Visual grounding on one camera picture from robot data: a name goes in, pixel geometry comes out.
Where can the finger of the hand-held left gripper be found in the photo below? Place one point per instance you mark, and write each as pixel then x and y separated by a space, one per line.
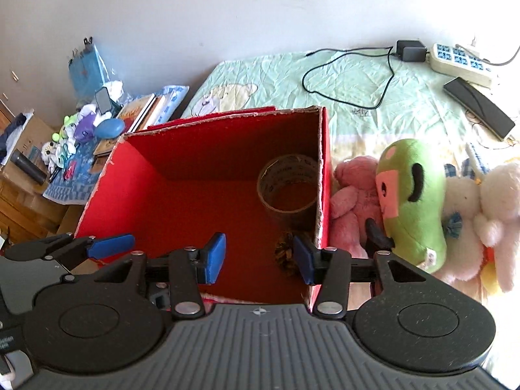
pixel 109 245

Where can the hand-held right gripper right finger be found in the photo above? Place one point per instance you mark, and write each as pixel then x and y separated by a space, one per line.
pixel 302 260

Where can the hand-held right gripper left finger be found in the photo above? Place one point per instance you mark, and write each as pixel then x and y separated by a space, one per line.
pixel 215 258

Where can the red cardboard box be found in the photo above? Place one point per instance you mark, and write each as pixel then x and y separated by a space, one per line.
pixel 195 162

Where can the patterned fabric pouch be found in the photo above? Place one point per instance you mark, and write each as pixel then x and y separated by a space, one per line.
pixel 284 256

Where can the blue patterned cloth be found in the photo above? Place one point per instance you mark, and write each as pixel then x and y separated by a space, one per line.
pixel 77 183

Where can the wooden cabinet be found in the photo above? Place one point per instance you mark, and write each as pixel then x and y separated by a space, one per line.
pixel 24 207

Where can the pink teddy bear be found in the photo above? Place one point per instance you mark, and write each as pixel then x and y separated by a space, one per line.
pixel 357 195

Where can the brown packing tape roll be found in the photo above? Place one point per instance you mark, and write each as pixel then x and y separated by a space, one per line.
pixel 302 166

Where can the small white plush toy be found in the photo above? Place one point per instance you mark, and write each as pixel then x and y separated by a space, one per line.
pixel 53 152

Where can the black bottle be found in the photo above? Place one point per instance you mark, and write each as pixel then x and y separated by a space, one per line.
pixel 28 167

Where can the blue oval case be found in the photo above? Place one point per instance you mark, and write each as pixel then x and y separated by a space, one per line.
pixel 109 128

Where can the purple plush toy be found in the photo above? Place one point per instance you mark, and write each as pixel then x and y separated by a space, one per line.
pixel 86 130

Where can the green frog toy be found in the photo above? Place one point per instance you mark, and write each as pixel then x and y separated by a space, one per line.
pixel 67 124

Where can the green plush toy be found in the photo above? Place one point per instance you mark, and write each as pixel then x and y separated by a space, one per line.
pixel 426 211

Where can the brown cardboard box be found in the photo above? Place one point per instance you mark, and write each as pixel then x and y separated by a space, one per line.
pixel 38 130

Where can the dark blue cloth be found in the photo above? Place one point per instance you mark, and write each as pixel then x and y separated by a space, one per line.
pixel 8 142

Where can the thin white book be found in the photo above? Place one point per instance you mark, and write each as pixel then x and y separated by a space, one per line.
pixel 156 109

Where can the white plush with blue bow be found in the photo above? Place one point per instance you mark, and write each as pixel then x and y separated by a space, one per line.
pixel 463 243

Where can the blue white plastic package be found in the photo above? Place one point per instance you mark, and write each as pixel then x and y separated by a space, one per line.
pixel 174 97

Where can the blue paper bag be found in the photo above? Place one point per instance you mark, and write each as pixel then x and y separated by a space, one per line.
pixel 87 73

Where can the blue checked fabric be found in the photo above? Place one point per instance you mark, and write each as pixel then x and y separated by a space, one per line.
pixel 453 170

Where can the yellow plush toy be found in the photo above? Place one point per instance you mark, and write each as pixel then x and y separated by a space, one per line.
pixel 491 278

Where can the white plush bunny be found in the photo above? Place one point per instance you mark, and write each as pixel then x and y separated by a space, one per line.
pixel 503 211

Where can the black power adapter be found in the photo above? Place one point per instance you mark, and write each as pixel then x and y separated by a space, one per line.
pixel 410 53

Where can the black flat remote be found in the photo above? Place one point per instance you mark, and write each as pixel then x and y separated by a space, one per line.
pixel 479 105

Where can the white power strip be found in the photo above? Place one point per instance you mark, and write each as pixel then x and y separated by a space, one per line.
pixel 459 63

